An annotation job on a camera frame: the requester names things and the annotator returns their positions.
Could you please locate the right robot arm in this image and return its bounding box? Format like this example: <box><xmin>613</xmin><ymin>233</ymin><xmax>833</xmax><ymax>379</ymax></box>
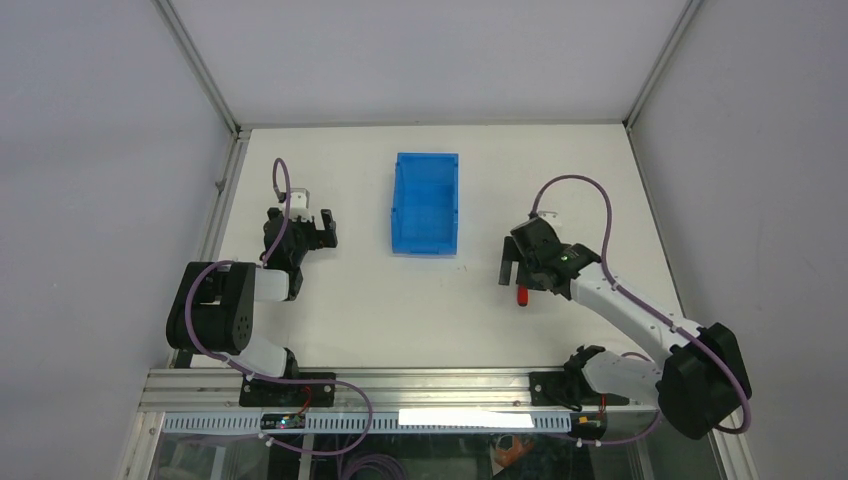
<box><xmin>498</xmin><ymin>216</ymin><xmax>752</xmax><ymax>439</ymax></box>

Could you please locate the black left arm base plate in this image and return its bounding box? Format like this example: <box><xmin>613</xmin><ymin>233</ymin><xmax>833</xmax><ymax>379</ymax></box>
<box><xmin>238</xmin><ymin>371</ymin><xmax>337</xmax><ymax>409</ymax></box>

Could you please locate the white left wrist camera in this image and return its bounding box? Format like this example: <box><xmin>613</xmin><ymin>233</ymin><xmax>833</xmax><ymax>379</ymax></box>
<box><xmin>285</xmin><ymin>188</ymin><xmax>314</xmax><ymax>223</ymax></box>

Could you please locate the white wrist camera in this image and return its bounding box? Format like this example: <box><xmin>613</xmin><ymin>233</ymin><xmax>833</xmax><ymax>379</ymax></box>
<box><xmin>285</xmin><ymin>188</ymin><xmax>314</xmax><ymax>223</ymax></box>
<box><xmin>538</xmin><ymin>211</ymin><xmax>559</xmax><ymax>222</ymax></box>

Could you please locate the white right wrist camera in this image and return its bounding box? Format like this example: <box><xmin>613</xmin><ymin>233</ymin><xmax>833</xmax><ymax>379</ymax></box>
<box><xmin>538</xmin><ymin>211</ymin><xmax>559</xmax><ymax>222</ymax></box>

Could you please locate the blue plastic bin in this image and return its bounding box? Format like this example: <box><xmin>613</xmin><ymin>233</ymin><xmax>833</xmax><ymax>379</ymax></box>
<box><xmin>390</xmin><ymin>152</ymin><xmax>459</xmax><ymax>256</ymax></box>

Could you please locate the red black screwdriver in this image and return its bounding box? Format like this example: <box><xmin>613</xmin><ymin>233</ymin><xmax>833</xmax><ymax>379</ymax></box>
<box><xmin>516</xmin><ymin>285</ymin><xmax>529</xmax><ymax>307</ymax></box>

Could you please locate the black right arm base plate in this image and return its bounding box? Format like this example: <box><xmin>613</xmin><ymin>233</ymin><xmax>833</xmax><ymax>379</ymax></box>
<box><xmin>528</xmin><ymin>370</ymin><xmax>630</xmax><ymax>411</ymax></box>

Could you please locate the aluminium front rail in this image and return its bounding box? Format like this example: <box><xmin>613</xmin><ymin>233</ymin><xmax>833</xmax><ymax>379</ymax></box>
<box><xmin>137</xmin><ymin>367</ymin><xmax>735</xmax><ymax>414</ymax></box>

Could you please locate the white slotted cable duct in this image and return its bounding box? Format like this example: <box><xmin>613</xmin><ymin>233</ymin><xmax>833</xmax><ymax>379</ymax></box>
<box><xmin>162</xmin><ymin>408</ymin><xmax>571</xmax><ymax>436</ymax></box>

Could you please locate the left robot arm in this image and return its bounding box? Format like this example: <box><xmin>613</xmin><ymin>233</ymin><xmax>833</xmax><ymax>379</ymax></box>
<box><xmin>166</xmin><ymin>207</ymin><xmax>338</xmax><ymax>406</ymax></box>

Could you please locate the orange object under table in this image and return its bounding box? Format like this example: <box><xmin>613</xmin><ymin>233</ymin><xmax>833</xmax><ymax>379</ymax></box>
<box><xmin>490</xmin><ymin>434</ymin><xmax>534</xmax><ymax>469</ymax></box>

